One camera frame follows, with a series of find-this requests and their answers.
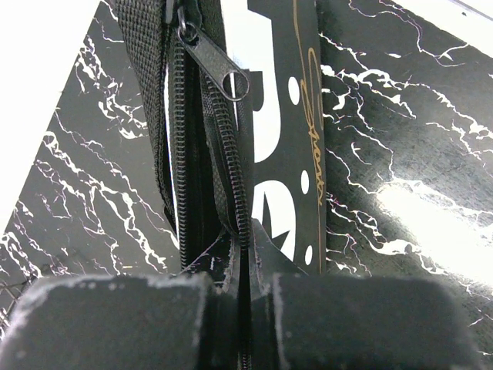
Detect marble pattern table mat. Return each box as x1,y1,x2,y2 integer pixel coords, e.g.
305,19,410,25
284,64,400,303
1,1,492,368

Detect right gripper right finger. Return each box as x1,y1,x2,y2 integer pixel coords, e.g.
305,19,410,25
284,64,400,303
248,221,482,370

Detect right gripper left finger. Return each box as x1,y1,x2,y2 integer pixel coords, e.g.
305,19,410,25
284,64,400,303
0,230,242,370

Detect black racket bag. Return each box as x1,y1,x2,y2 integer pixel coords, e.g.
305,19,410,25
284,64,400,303
116,1,326,369

